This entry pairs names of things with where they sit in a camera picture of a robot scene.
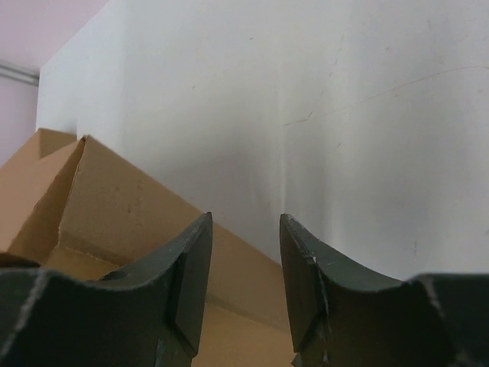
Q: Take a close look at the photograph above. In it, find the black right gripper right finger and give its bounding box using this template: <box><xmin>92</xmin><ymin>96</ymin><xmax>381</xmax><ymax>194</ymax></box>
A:
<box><xmin>280</xmin><ymin>214</ymin><xmax>488</xmax><ymax>366</ymax></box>

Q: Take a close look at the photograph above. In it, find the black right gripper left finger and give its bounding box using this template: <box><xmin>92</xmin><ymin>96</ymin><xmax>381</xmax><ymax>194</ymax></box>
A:
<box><xmin>1</xmin><ymin>213</ymin><xmax>212</xmax><ymax>366</ymax></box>

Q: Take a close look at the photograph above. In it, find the brown cardboard box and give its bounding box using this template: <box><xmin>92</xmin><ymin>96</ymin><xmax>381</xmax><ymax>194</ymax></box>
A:
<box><xmin>1</xmin><ymin>129</ymin><xmax>293</xmax><ymax>366</ymax></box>

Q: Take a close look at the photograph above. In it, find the left aluminium corner post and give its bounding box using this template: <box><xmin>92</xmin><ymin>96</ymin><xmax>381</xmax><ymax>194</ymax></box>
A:
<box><xmin>0</xmin><ymin>63</ymin><xmax>40</xmax><ymax>85</ymax></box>

